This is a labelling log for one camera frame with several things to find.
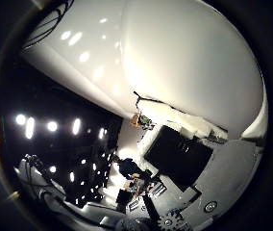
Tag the translucent white plastic cup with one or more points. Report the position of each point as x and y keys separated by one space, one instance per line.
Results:
x=191 y=64

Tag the green potted plant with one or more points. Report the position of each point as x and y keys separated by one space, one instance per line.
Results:
x=144 y=120

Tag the person in dark blue clothes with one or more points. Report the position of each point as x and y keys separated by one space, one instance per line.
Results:
x=128 y=166

